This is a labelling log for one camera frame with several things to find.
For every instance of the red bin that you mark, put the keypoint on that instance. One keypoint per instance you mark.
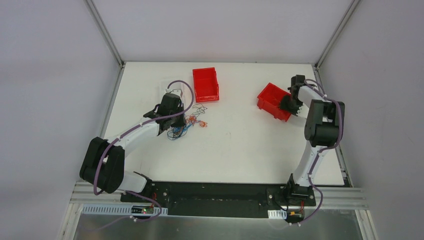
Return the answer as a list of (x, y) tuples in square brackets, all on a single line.
[(269, 100), (206, 87)]

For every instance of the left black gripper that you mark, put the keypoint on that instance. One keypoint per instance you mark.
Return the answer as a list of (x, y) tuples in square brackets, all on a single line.
[(178, 120)]

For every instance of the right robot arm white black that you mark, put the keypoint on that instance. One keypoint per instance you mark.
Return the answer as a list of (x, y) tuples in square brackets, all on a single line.
[(323, 131)]

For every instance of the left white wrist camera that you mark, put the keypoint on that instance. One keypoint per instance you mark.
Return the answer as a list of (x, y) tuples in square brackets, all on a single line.
[(175, 91)]

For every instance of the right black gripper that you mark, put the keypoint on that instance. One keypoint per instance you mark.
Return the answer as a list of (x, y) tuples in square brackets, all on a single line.
[(288, 103)]

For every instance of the clear plastic bin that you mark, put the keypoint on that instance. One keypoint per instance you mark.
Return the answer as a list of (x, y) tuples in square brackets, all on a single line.
[(164, 84)]

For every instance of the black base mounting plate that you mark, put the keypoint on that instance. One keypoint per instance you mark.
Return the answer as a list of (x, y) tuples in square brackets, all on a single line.
[(228, 200)]

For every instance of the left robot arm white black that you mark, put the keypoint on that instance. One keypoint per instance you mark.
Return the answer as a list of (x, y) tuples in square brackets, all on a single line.
[(104, 161)]

